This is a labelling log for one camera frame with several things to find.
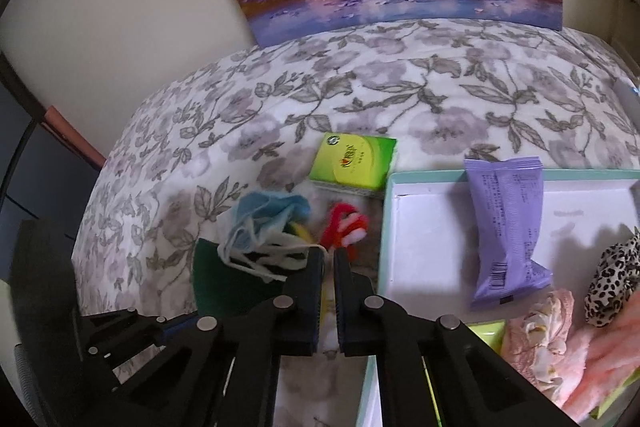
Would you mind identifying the purple snack packet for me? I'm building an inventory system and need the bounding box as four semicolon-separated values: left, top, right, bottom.
462;156;553;310

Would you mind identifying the blue face mask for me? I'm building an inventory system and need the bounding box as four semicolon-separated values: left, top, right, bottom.
216;192;312;283

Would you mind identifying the yellow pipe cleaner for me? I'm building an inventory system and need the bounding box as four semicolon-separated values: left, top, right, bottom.
289;219;333;258

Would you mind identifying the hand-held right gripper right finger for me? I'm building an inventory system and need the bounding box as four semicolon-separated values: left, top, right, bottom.
333;248;576;427

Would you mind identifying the white box with teal rim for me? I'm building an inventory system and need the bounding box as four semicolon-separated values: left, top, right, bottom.
356;168;640;427

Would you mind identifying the dark green felt sheet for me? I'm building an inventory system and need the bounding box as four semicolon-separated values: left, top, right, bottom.
192;237;301;318

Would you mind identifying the grey floral blanket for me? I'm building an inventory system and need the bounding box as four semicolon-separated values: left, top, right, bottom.
70;19;640;427

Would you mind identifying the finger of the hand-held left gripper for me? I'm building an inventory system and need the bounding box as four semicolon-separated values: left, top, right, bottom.
87;338;173;397
80;307;199;347

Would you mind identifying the reddish wooden bed frame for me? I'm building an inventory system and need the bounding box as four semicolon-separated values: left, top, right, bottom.
42;106;107;170

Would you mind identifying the pink lace scrunchie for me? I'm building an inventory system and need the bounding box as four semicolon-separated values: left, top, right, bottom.
502;289;576;400

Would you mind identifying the pink fluffy cloth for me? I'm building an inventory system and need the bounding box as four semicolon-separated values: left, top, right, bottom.
555;297;640;423

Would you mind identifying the leopard print scrunchie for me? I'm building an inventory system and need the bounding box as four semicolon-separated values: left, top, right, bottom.
585;229;640;329

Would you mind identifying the white power strip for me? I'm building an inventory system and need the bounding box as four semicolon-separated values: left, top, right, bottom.
616;79;640;128

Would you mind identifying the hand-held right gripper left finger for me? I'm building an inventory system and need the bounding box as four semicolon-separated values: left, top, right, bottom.
112;249;327;427

